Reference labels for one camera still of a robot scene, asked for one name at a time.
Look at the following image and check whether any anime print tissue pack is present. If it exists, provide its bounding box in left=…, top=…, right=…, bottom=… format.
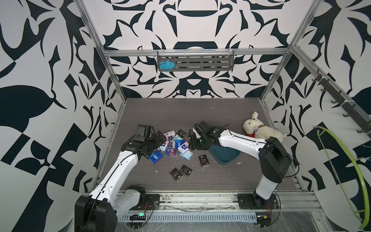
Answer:
left=164, top=147, right=178, bottom=158

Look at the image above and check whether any cyan crumpled item in rack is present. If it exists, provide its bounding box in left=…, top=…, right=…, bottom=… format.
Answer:
left=158, top=60, right=175, bottom=72

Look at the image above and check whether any grey slotted wall rack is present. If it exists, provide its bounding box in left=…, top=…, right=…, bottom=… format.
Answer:
left=157, top=50, right=234, bottom=72

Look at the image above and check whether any pink blue Tempo tissue pack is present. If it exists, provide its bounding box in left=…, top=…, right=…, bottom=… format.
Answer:
left=159, top=141, right=169, bottom=152

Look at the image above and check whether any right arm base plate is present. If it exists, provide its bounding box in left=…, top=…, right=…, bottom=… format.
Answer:
left=237, top=192, right=280, bottom=210

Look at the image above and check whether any black Face tissue pack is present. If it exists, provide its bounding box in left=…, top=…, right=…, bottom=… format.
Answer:
left=187, top=130, right=194, bottom=139
left=198, top=154, right=210, bottom=167
left=176, top=129, right=187, bottom=139
left=170, top=168, right=183, bottom=182
left=180, top=165, right=193, bottom=178

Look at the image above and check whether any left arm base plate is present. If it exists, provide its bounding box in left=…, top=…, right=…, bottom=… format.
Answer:
left=130, top=194, right=160, bottom=211

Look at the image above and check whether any green hoop tube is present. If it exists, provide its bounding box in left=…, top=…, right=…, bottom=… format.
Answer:
left=314, top=126, right=371, bottom=231

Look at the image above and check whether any teal plastic storage box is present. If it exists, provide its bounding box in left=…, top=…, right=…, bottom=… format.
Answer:
left=208, top=145, right=241, bottom=165

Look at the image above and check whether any dark blue Tempo tissue pack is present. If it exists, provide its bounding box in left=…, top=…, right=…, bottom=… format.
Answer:
left=149, top=151, right=163, bottom=164

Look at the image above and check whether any black round plug box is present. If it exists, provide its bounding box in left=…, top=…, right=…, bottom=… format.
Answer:
left=257, top=216, right=271, bottom=228

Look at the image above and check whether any blue barcode tissue pack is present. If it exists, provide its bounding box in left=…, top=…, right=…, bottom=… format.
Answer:
left=173, top=140, right=185, bottom=149

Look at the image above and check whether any small black electronics box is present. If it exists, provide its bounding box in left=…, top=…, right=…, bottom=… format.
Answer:
left=129, top=213, right=147, bottom=221

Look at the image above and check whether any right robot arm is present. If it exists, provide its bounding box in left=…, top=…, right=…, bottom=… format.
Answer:
left=192, top=121, right=293, bottom=208

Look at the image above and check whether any white plush toy dog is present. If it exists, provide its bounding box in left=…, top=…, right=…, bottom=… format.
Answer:
left=243, top=112, right=284, bottom=143

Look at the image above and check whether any pink white Tempo tissue pack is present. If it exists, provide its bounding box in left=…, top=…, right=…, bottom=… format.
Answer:
left=177, top=142, right=189, bottom=154

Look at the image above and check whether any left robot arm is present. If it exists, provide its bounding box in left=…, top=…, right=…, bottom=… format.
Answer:
left=74, top=125, right=166, bottom=232

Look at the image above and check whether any white ribbed cable duct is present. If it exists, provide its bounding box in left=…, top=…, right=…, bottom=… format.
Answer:
left=118, top=212, right=258, bottom=223

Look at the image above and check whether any light blue bunny tissue pack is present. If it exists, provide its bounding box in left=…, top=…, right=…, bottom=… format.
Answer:
left=180, top=150, right=193, bottom=160

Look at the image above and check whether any teal cartoon tissue pack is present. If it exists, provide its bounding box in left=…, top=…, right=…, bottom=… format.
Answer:
left=171, top=134, right=183, bottom=145

